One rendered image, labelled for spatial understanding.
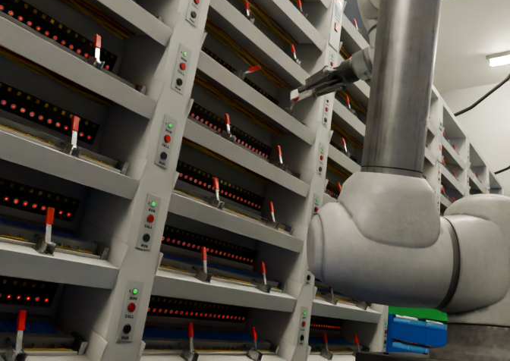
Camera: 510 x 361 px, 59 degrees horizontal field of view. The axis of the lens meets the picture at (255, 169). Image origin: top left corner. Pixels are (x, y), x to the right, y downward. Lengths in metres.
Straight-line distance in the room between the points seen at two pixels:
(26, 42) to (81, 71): 0.11
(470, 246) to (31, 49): 0.83
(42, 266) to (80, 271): 0.08
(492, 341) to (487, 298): 0.06
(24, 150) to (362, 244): 0.61
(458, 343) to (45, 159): 0.78
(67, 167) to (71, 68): 0.20
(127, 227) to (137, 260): 0.08
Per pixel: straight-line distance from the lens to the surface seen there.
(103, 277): 0.99
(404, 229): 0.72
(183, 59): 1.16
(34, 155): 0.91
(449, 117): 3.42
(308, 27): 1.72
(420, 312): 1.63
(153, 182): 1.05
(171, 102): 1.11
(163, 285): 1.09
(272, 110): 1.43
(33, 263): 0.91
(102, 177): 0.98
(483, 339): 0.80
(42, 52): 0.96
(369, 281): 0.72
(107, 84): 1.01
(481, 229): 0.80
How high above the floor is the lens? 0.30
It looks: 16 degrees up
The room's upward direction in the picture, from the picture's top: 9 degrees clockwise
